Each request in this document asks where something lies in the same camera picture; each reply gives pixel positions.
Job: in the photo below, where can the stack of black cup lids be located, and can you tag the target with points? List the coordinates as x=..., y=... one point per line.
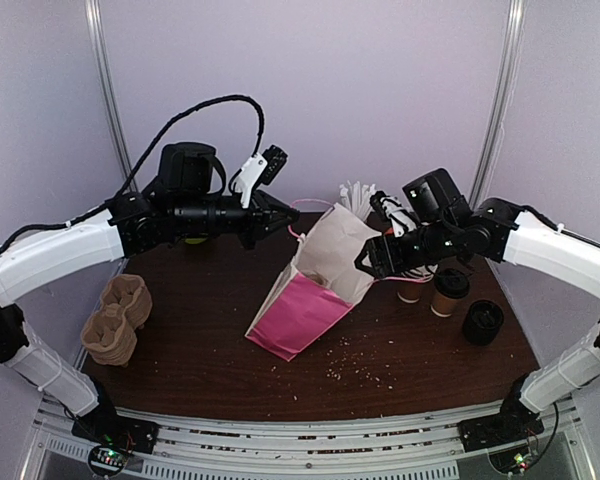
x=482, y=322

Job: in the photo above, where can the white pink paper bag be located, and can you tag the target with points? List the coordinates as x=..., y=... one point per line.
x=297, y=311

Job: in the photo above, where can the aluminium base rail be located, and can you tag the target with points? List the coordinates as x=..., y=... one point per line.
x=418, y=446

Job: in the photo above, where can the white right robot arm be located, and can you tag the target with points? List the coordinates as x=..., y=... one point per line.
x=552, y=274

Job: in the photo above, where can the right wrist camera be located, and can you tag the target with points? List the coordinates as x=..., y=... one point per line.
x=390, y=210

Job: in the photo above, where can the aluminium frame post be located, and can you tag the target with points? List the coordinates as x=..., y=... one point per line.
x=505, y=84
x=99, y=49

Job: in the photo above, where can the single brown paper cup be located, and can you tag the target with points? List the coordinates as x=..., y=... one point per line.
x=442, y=306

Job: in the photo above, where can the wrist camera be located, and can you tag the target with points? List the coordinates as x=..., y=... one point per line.
x=390, y=210
x=260, y=168

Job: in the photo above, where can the glass jar of straws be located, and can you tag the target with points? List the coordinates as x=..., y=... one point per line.
x=356, y=197

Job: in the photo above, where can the stack of brown paper cups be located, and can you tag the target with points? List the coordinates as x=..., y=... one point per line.
x=410, y=291

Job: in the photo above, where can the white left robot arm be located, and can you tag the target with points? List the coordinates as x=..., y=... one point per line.
x=37, y=269

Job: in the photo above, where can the stack of pulp cup carriers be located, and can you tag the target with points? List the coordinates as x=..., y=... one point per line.
x=109, y=335

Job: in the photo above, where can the aluminium frame post left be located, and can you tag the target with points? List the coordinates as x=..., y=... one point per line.
x=99, y=49

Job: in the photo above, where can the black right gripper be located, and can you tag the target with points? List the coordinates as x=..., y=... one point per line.
x=387, y=255

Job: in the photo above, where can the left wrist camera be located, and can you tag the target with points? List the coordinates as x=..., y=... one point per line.
x=260, y=168

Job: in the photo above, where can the single pulp cup carrier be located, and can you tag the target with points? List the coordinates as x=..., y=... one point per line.
x=317, y=278

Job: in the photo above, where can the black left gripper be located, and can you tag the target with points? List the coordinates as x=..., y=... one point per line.
x=259, y=218

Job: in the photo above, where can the black cup lid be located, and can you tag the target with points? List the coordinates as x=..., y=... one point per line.
x=452, y=283

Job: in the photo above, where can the aluminium frame post right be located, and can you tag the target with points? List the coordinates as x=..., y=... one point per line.
x=505, y=84

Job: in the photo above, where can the green plastic bowl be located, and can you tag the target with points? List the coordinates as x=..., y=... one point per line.
x=195, y=241

